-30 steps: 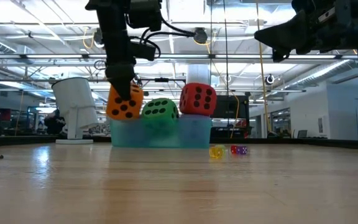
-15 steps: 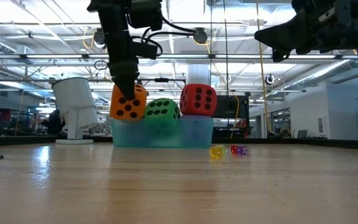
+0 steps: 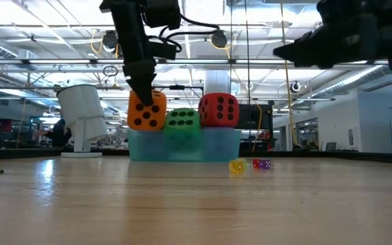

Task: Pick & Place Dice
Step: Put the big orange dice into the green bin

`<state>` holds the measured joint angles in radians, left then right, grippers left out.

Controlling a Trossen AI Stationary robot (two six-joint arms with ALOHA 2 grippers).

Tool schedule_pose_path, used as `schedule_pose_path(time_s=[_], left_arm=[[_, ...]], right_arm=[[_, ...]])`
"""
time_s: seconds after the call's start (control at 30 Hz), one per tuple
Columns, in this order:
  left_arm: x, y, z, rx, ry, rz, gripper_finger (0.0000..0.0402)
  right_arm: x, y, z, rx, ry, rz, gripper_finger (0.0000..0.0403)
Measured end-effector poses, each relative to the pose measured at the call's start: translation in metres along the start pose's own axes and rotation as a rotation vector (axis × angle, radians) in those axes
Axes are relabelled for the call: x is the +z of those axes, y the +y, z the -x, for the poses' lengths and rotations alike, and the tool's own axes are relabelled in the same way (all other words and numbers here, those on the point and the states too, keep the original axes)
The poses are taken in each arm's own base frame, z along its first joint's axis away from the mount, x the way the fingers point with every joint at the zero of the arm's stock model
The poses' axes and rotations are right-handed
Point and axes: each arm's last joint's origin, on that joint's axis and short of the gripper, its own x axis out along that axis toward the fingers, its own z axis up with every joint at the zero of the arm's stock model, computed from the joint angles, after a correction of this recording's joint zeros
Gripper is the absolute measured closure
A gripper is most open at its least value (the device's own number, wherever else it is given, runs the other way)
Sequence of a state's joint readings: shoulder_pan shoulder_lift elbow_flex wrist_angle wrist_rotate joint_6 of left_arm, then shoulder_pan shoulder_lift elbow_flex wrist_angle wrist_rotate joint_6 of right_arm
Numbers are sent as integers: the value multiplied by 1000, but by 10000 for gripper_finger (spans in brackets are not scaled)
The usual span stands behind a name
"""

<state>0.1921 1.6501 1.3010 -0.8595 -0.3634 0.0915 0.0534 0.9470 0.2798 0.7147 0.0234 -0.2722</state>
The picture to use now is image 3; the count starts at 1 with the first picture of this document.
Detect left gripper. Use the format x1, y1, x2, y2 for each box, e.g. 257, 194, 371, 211
99, 0, 183, 107

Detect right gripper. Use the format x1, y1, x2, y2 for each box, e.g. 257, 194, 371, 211
273, 13, 392, 71

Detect orange foam die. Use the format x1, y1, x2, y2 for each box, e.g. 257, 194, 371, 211
127, 90, 167, 132

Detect green foam die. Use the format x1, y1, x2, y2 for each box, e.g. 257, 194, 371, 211
164, 108, 202, 152

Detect red foam die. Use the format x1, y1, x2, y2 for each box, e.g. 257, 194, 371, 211
198, 92, 240, 129

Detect teal translucent plastic bin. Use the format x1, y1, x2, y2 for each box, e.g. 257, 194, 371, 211
127, 127, 242, 163

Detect small yellow translucent die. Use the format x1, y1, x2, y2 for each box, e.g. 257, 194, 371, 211
229, 159, 246, 174

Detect long ceiling light strip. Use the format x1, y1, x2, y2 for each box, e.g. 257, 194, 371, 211
0, 97, 336, 102

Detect black boom stand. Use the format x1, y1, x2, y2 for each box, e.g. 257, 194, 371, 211
161, 84, 205, 98

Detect white round pillar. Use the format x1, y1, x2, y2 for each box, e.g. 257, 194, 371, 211
204, 69, 231, 103

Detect red-screen monitor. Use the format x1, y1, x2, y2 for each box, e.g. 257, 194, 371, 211
0, 118, 13, 133

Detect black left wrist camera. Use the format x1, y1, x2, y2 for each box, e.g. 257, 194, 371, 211
147, 39, 180, 61

